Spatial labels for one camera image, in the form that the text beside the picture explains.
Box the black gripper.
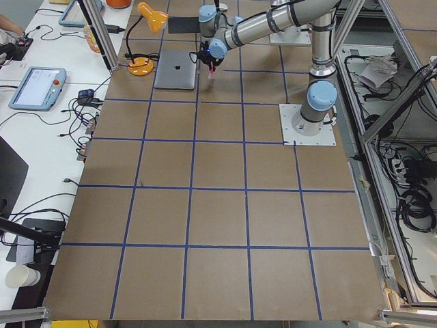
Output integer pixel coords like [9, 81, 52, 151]
[199, 41, 221, 67]

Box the black mousepad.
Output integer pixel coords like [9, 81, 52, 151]
[168, 16, 200, 34]

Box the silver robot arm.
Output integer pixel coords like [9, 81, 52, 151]
[198, 1, 339, 137]

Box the grey closed laptop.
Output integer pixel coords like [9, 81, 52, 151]
[154, 49, 196, 90]

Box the orange desk lamp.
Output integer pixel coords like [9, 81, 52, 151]
[125, 1, 169, 76]

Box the black power adapter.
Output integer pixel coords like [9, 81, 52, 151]
[105, 24, 126, 34]

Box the orange drink bottle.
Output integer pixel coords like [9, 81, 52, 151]
[83, 24, 100, 53]

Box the blue teach pendant far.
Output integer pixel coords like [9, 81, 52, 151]
[58, 0, 86, 27]

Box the blue teach pendant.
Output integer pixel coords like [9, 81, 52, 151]
[58, 0, 86, 27]
[8, 66, 67, 111]

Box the blue teach pendant near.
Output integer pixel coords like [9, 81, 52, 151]
[8, 66, 67, 111]

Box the white paper cup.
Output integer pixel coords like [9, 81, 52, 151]
[5, 265, 41, 288]

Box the black lamp power cable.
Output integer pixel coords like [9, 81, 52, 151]
[123, 51, 160, 64]

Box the aluminium frame post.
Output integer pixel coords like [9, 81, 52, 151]
[78, 0, 119, 72]

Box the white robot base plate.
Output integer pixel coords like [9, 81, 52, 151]
[279, 104, 337, 146]

